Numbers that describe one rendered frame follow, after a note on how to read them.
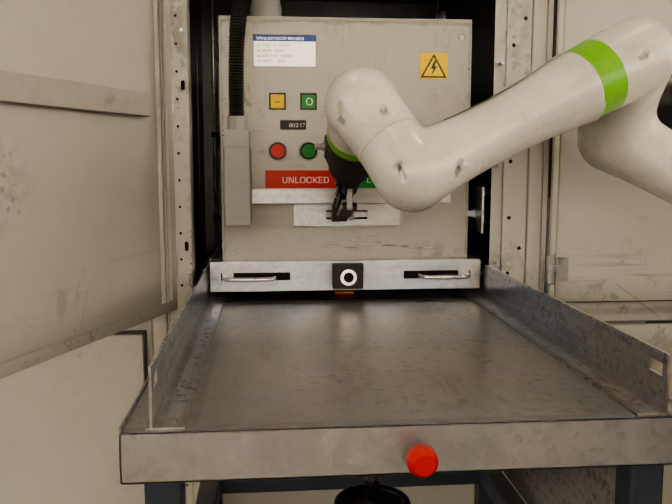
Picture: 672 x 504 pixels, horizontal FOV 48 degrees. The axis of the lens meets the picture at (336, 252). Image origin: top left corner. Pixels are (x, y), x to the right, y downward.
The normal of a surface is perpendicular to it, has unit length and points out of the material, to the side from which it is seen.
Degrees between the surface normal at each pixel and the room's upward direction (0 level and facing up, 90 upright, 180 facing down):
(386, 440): 90
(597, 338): 90
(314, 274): 90
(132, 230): 90
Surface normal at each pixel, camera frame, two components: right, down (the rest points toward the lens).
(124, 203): 0.96, 0.04
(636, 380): -1.00, 0.01
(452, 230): 0.09, 0.12
